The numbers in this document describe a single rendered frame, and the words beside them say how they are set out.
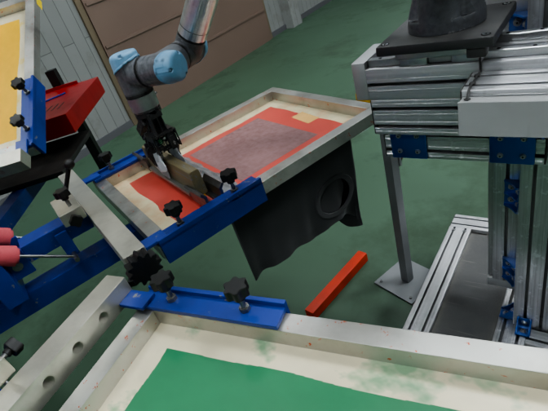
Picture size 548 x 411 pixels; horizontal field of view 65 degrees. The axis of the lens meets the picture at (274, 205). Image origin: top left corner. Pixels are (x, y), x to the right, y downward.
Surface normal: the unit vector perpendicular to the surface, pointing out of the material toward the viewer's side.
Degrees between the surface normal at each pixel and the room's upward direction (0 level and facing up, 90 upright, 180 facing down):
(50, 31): 90
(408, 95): 90
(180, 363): 0
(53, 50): 90
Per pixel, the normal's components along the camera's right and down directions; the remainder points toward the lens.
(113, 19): 0.80, 0.12
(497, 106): -0.53, 0.58
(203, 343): -0.26, -0.81
